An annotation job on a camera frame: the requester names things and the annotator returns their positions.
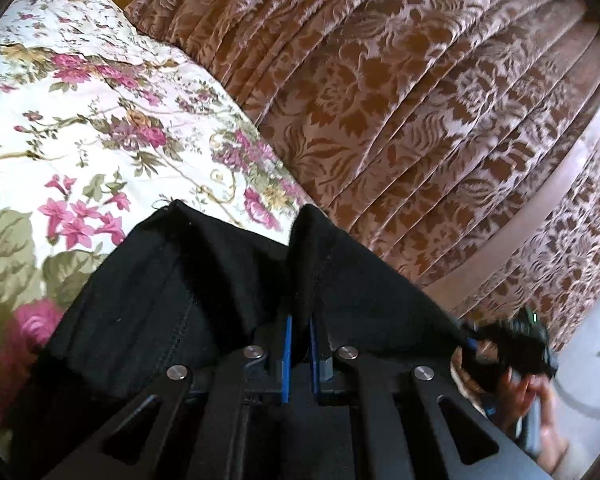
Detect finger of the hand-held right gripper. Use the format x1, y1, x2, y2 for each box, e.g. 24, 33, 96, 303
457, 325, 483, 357

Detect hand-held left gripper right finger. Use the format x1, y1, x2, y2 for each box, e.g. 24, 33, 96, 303
309, 317, 552, 480

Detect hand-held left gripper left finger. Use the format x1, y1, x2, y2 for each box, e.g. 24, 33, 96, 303
42, 314, 295, 480

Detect black pants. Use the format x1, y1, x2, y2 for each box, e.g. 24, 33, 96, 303
10, 199, 473, 466

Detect person's right hand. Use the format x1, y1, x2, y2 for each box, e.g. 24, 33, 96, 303
497, 372, 571, 468

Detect brown damask fabric cover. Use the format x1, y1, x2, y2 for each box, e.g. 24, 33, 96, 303
124, 0, 600, 356

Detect floral printed blanket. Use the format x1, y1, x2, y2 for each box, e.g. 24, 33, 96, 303
0, 0, 308, 461

